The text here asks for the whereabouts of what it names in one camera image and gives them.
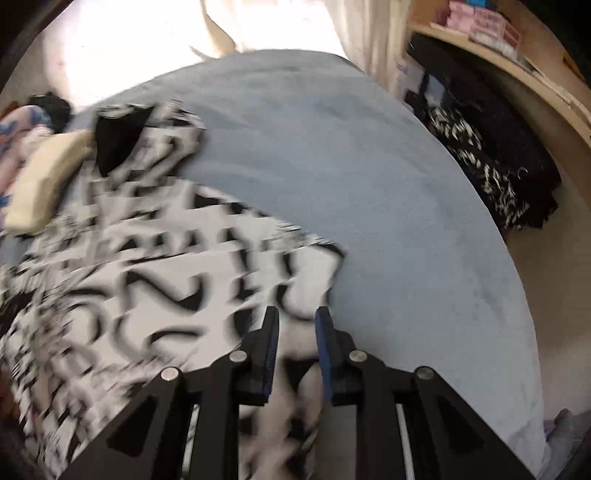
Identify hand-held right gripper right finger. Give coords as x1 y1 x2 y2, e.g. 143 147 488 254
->
315 305 539 480

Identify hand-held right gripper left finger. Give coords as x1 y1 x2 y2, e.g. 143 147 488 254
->
60 305 280 480

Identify black and white printed hoodie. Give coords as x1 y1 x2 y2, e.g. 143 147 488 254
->
0 102 348 480

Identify black clothes pile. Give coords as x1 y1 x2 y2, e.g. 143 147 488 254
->
406 34 562 230

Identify light blue bed blanket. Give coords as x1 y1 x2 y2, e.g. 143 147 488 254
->
60 50 552 479

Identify black and white patterned garment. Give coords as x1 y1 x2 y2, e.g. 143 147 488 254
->
426 105 531 228

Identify grey cloth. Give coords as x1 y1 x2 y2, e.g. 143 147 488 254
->
544 408 583 464

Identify cream folded cloth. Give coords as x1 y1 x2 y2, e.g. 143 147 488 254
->
4 129 96 234

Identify white sheer curtain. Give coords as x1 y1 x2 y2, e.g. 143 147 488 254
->
191 0 409 95

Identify black cloth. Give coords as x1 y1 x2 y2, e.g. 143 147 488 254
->
28 93 73 134

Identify pink and blue printed cloth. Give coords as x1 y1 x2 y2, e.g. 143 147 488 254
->
0 105 57 209

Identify wooden shelf unit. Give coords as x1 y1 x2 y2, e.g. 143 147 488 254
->
409 0 591 222

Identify pink storage boxes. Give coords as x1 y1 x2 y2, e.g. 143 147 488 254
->
434 0 520 59

